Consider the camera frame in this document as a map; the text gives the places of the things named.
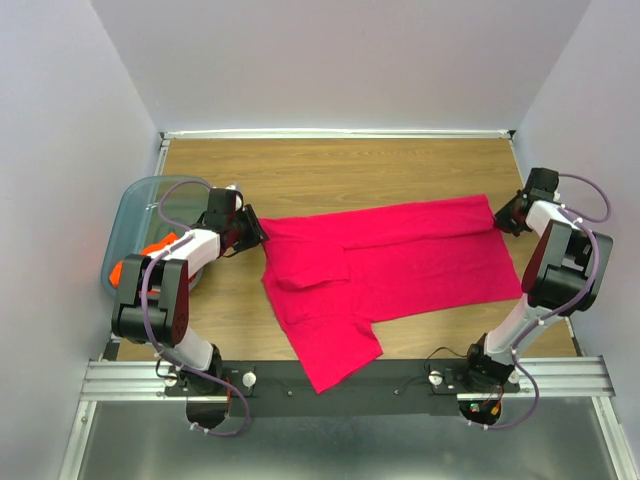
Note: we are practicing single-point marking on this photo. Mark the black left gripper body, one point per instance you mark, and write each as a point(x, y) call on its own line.
point(247, 231)

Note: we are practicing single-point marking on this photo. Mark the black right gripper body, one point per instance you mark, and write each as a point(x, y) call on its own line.
point(505, 220)

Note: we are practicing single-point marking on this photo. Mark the pink t-shirt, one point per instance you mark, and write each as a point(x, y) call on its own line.
point(330, 278)

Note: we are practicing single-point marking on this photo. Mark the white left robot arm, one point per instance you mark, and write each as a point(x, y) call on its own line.
point(152, 287)

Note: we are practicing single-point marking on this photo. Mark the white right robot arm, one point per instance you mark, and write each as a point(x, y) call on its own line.
point(563, 276)

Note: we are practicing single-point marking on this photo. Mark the clear plastic bin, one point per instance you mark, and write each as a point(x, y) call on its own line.
point(149, 210)

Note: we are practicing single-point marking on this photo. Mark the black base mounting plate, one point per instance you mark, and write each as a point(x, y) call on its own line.
point(330, 387)

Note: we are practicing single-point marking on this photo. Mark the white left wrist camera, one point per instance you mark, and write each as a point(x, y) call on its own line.
point(239, 199)

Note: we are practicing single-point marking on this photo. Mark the aluminium front frame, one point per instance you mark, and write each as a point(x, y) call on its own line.
point(396, 419)

